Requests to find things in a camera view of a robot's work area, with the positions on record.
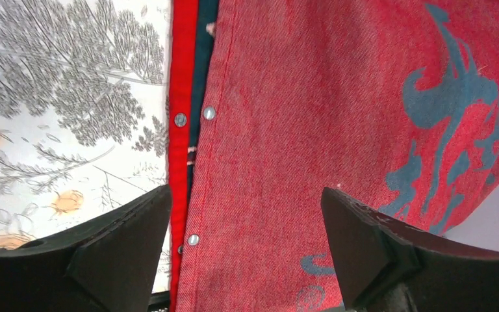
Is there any red printed pillowcase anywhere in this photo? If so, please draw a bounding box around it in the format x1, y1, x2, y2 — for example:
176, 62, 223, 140
168, 1, 499, 311

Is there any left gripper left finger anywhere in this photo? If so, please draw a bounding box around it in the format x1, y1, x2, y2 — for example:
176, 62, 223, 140
0, 185, 172, 311

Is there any floral tablecloth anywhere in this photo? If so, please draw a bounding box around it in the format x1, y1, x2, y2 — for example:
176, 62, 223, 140
0, 0, 173, 294

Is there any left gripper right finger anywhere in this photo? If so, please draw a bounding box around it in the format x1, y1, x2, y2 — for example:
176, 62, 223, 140
321, 188, 499, 311

